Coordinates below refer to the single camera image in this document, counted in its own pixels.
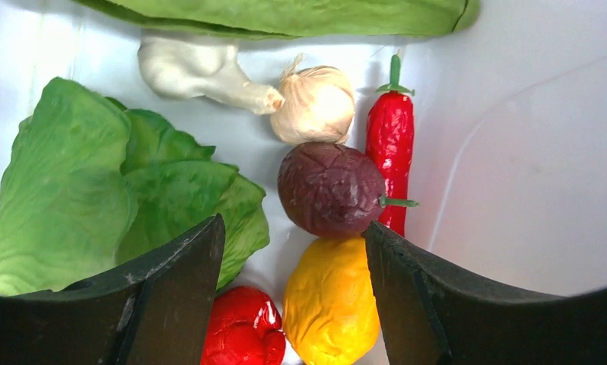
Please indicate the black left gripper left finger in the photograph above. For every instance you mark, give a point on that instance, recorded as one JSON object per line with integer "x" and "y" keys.
{"x": 153, "y": 309}

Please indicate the white plastic bin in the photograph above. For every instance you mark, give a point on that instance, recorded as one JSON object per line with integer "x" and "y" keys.
{"x": 509, "y": 162}

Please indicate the red chili pepper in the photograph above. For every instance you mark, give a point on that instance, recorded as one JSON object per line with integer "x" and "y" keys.
{"x": 391, "y": 133}

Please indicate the orange mango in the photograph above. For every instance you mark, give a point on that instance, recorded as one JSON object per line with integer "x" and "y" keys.
{"x": 329, "y": 310}

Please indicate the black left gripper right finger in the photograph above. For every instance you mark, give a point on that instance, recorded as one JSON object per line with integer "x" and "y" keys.
{"x": 435, "y": 312}

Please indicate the white oyster mushroom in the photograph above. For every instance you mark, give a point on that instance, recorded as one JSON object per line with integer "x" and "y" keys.
{"x": 182, "y": 66}

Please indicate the dark green leaf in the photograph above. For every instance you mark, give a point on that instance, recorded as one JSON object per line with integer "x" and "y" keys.
{"x": 290, "y": 19}

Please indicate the beige garlic bulb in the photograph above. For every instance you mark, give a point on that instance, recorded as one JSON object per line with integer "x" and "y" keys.
{"x": 319, "y": 105}

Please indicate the green lettuce leaf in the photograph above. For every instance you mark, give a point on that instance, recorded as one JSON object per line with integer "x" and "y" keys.
{"x": 92, "y": 184}

